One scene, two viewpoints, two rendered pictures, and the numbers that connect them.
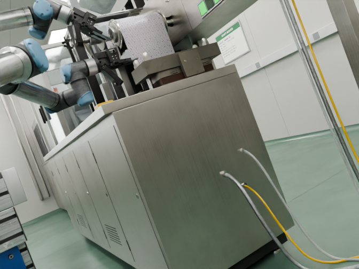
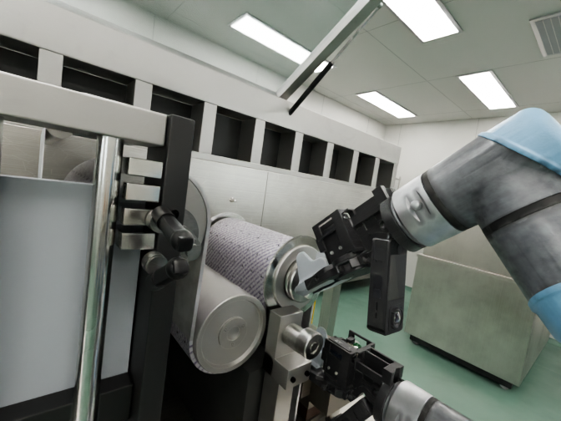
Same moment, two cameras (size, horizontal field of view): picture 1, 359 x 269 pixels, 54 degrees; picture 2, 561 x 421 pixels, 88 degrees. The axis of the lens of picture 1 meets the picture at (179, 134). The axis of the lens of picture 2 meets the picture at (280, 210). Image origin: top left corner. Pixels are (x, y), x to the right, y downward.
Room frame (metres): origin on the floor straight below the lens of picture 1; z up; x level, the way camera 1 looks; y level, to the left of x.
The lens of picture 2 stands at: (1.90, 0.59, 1.40)
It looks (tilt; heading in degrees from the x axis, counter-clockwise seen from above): 5 degrees down; 256
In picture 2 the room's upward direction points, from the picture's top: 8 degrees clockwise
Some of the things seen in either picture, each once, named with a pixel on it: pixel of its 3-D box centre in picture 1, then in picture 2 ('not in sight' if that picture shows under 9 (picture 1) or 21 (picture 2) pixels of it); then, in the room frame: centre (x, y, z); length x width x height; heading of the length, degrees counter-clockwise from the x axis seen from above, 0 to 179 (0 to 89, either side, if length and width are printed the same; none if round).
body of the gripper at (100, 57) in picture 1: (107, 61); (360, 374); (1.63, 0.19, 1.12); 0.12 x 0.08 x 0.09; 117
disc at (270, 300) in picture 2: (115, 34); (297, 276); (1.74, 0.12, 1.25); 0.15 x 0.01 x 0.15; 27
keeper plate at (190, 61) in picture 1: (190, 63); not in sight; (1.58, -0.16, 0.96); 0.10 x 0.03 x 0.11; 117
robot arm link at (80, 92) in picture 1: (79, 94); not in sight; (1.57, 0.35, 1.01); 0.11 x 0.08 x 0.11; 79
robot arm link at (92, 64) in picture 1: (91, 66); (406, 413); (1.60, 0.27, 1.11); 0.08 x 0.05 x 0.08; 27
